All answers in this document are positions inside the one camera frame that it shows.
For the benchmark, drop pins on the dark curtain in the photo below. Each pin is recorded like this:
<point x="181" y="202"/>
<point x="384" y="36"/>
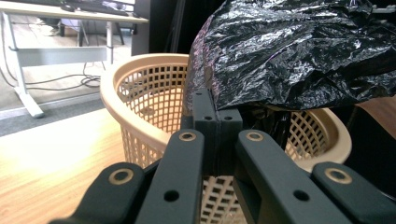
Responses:
<point x="174" y="28"/>

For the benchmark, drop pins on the black plastic garbage bag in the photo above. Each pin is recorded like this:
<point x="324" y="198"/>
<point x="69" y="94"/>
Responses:
<point x="289" y="53"/>

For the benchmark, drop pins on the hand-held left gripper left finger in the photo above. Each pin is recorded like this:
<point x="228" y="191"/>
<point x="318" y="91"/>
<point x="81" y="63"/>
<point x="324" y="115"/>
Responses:
<point x="204" y="124"/>

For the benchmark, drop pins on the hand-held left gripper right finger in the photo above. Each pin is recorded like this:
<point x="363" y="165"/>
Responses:
<point x="229" y="124"/>

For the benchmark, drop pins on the white metal frame desk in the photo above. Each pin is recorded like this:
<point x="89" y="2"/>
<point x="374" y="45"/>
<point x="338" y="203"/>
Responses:
<point x="62" y="56"/>

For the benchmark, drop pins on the beige plastic mesh basket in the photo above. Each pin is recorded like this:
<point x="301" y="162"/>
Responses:
<point x="149" y="93"/>

